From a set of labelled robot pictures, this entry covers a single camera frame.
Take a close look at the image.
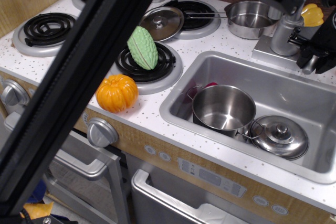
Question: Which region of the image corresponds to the front left black burner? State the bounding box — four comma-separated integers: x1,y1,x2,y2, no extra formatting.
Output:
12,13,77,57

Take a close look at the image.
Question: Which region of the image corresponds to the silver dishwasher door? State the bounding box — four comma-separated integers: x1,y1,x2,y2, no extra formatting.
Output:
130,168,268,224

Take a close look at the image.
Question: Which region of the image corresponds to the steel lid on stove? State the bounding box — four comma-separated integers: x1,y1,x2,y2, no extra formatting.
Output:
139,6,184,41

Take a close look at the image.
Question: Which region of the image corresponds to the yellow toy pepper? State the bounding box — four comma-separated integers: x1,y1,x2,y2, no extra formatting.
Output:
301,3,324,27

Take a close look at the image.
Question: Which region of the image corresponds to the silver oven knob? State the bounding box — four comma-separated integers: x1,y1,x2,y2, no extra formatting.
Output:
1,79,30,106
87,118,119,148

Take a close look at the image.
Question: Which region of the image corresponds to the left silver oven knob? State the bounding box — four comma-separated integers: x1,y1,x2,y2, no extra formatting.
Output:
1,79,30,106

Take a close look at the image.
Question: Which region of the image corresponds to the silver toy faucet with lever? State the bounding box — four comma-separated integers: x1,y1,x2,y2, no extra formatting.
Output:
252,15,320,74

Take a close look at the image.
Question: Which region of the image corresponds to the silver oven door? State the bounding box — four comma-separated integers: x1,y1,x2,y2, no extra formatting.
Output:
4,111,131,224

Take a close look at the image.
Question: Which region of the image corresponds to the right silver oven knob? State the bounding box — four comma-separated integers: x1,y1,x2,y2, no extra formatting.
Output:
87,118,119,148

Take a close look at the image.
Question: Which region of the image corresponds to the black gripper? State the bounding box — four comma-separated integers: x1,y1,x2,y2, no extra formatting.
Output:
288,16,335,74

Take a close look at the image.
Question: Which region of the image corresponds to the green toy bitter gourd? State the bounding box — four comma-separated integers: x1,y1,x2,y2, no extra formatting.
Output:
127,26,159,70

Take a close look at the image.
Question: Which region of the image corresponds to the pink toy in sink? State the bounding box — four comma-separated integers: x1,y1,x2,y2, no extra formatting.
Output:
185,82,218,104

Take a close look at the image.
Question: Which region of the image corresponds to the orange toy pumpkin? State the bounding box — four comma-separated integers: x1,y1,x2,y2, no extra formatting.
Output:
96,74,139,113

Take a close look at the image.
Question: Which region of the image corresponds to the steel saucepan with handle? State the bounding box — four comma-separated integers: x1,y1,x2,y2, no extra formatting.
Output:
187,0,284,40

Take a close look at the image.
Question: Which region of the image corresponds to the steel pot in sink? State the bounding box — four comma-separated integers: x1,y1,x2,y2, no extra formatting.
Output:
192,85,257,140

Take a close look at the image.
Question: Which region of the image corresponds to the back right black burner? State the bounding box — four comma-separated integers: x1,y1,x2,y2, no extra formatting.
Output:
162,0,221,40

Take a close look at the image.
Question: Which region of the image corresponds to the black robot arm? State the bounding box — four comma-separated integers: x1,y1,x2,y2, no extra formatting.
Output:
1,0,304,219

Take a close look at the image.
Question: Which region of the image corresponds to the steel lid in sink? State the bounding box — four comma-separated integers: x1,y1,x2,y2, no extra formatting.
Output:
249,115,309,160

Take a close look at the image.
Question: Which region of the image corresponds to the grey toy sink basin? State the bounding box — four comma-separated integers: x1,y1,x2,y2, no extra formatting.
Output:
159,50,336,185

